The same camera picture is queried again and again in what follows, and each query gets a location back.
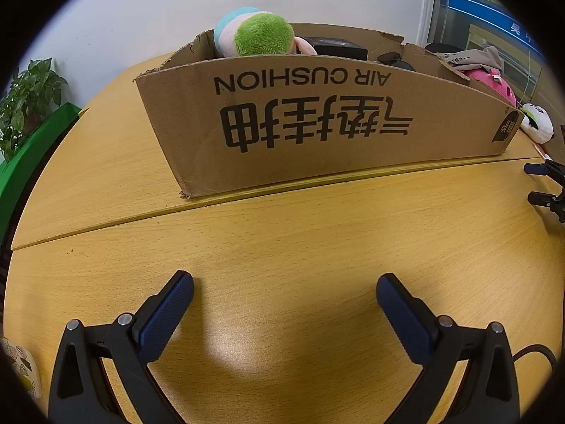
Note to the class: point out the brown cardboard box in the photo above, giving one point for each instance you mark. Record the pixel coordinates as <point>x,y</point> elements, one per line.
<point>309,141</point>

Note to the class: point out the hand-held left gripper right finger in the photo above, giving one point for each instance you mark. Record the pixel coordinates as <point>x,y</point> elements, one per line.
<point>404,318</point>

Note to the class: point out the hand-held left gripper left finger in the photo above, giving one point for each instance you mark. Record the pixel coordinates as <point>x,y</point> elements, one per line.
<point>165,313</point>

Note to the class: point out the pink plush toy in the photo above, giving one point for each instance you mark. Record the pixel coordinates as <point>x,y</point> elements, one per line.
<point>490,86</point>

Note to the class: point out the green planter box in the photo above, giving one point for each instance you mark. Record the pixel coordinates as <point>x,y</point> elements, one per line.
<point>26,154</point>

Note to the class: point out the black rectangular box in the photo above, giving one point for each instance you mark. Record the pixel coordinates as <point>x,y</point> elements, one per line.
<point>335,48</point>

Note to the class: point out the black rounded object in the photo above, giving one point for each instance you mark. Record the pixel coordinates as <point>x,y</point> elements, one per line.
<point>395,61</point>

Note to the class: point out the blue sign on glass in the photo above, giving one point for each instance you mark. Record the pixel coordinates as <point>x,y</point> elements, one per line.
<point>494,15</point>

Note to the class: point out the green potted plant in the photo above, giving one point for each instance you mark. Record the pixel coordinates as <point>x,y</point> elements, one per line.
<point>31,97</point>

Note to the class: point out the white panda plush toy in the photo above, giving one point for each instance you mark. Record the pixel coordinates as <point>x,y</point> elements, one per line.
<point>538,123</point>

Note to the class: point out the black object under cloth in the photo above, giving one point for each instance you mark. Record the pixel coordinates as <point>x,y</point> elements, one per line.
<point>441,47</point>

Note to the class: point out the pig plush toy green hat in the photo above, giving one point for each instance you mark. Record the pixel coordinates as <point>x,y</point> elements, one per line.
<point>260,31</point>

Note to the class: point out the leaf-printed pale object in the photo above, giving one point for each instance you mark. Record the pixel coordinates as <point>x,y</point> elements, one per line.
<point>24,366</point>

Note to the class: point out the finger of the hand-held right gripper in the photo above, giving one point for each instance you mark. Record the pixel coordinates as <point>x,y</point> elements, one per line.
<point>545,168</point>
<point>547,199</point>

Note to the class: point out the grey cloth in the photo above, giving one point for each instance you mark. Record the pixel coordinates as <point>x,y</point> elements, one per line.
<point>474,57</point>

